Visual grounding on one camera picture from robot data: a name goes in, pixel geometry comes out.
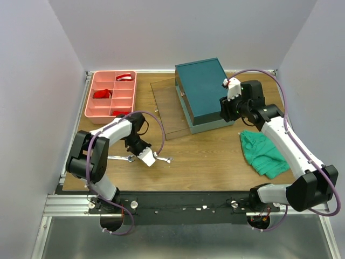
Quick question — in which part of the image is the silver wrench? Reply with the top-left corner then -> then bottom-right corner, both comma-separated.
107,155 -> 134,162
153,152 -> 174,163

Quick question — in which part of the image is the clear drawer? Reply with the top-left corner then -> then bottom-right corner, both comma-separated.
150,78 -> 191,140

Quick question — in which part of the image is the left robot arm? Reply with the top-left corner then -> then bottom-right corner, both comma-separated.
65,112 -> 156,213

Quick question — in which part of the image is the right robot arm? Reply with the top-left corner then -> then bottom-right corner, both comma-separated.
219,78 -> 338,212

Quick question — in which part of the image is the red item front compartment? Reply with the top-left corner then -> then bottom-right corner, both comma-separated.
110,111 -> 130,117

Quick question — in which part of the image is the teal drawer cabinet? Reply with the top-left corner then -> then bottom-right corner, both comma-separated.
175,58 -> 234,134

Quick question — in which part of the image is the green cloth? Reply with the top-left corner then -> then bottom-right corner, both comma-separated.
239,131 -> 290,180

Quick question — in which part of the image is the pink compartment tray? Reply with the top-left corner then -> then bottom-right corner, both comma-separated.
84,70 -> 137,124

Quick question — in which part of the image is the red item in tray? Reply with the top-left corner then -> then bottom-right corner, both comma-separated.
93,89 -> 112,99

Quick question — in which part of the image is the red white item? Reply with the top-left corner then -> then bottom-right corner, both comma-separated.
115,73 -> 133,81

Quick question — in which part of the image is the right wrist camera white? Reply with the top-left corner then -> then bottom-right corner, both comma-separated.
223,77 -> 241,101

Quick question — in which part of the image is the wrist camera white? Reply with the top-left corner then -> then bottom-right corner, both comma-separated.
223,77 -> 241,101
137,147 -> 156,167

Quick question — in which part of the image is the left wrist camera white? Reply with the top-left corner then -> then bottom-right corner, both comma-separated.
137,147 -> 156,167

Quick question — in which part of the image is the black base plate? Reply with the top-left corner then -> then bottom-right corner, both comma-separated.
89,191 -> 280,226

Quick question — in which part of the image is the aluminium rail frame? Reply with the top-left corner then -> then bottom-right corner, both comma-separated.
30,70 -> 341,259

